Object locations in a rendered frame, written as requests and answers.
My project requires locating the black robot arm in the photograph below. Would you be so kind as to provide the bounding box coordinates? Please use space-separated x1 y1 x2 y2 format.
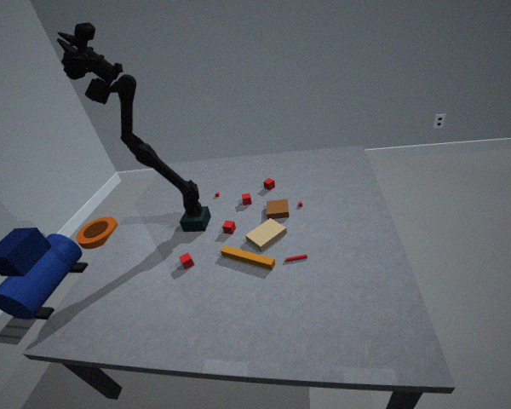
61 50 202 218

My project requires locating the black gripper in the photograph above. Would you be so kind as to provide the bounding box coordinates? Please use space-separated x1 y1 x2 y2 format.
56 23 105 80

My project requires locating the orange long bar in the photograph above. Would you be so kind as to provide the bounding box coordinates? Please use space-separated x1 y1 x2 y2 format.
221 246 275 271

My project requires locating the beige square block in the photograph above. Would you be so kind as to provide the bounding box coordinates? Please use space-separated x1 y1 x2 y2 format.
245 218 287 252

